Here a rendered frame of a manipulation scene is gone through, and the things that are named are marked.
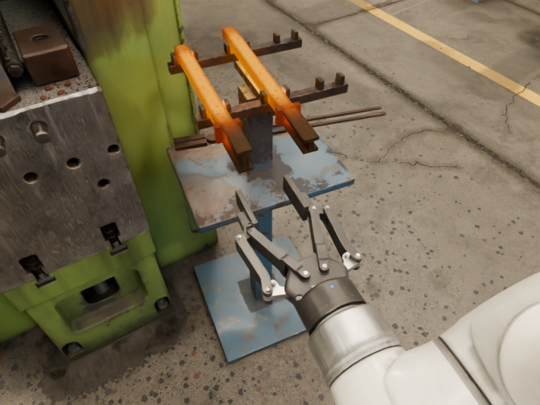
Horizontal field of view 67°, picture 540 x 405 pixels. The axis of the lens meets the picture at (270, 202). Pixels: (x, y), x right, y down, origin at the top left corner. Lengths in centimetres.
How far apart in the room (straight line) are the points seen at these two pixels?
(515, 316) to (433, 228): 148
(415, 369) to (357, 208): 146
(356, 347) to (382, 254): 129
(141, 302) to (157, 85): 69
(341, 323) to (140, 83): 86
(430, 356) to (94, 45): 93
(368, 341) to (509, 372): 13
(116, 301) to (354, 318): 109
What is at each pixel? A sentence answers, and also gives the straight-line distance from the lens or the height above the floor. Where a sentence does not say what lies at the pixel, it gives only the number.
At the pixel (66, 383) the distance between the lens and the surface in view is 156.
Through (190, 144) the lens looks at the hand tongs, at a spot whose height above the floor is 66.
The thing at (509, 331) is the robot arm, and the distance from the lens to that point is 39.
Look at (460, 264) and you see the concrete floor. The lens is 179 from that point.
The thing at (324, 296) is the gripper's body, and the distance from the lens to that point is 47.
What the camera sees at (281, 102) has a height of 92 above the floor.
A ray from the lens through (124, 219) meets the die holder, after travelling 112.
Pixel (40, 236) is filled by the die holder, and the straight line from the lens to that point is 109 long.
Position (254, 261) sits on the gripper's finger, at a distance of 52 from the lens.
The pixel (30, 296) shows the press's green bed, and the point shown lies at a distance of 124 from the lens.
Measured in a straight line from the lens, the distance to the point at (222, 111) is 75.
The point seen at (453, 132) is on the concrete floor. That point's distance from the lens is 241.
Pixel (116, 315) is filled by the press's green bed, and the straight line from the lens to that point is 143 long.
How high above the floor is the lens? 135
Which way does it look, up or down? 47 degrees down
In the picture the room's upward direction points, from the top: straight up
